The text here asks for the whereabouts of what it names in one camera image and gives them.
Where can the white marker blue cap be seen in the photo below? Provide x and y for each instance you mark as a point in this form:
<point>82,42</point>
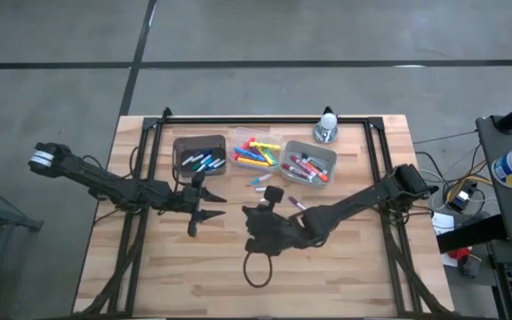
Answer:
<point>211,165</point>
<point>260,179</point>

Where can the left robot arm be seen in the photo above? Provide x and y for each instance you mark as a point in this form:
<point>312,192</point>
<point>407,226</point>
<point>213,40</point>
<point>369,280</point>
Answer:
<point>105,182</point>

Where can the purple highlighter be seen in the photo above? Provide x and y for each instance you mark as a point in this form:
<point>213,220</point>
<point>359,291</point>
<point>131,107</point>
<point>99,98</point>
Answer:
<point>255,151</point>

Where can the blue Sharpie highlighter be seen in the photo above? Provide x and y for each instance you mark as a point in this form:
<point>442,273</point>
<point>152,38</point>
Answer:
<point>245,153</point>

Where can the orange-yellow highlighter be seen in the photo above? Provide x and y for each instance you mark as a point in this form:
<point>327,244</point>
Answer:
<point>253,162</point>

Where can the pale beige bin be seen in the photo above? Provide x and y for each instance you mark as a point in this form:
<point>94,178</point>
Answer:
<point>322,153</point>

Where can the pink highlighter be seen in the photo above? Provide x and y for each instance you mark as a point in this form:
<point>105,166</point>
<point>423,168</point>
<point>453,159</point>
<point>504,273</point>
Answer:
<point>248,143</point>
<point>235,156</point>

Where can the orange dry-erase marker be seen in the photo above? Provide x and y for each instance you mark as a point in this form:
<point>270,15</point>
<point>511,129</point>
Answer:
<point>320,174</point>

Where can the white marker purple cap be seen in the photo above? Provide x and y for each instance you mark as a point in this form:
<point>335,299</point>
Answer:
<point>219,164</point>
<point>297,203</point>

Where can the teal green highlighter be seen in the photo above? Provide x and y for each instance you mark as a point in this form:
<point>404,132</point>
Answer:
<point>272,157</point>

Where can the yellow Sharpie highlighter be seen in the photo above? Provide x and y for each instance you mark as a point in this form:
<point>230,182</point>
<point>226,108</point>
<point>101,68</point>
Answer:
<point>265,157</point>
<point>267,145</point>

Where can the white marker dark-blue cap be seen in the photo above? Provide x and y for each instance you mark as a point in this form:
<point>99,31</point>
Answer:
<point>188,160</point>

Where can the clear plastic bin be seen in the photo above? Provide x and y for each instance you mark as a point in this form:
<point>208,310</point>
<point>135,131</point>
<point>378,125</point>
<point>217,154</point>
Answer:
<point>238,135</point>

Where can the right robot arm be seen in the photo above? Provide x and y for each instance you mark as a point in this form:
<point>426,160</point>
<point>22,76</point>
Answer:
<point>362,195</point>

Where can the red dry-erase marker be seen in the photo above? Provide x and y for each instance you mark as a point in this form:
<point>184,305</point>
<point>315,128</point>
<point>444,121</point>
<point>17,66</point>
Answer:
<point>296,171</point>

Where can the small red object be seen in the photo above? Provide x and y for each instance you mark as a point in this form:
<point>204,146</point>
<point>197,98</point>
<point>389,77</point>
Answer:
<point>458,253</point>

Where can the magenta dry-erase marker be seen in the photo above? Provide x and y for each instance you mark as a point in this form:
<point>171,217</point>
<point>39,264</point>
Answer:
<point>302,164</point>

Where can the white marker green cap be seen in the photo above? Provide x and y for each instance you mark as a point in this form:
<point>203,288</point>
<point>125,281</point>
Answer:
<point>201,165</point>

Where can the dark grey bin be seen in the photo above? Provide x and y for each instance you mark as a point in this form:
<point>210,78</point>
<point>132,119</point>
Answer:
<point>185,144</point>

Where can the green dry-erase marker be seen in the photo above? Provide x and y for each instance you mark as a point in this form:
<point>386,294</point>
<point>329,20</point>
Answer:
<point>311,159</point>

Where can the white paper sheet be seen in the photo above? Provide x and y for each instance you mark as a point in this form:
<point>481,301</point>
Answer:
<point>442,223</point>

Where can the black table base frame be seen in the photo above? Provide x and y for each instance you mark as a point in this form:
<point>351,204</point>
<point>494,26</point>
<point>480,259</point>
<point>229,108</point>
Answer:
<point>260,120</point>

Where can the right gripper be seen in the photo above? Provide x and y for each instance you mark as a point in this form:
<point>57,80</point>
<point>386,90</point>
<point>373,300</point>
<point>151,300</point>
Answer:
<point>278,231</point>

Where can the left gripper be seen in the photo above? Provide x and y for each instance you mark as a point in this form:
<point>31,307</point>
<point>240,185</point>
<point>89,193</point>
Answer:
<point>180,200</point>

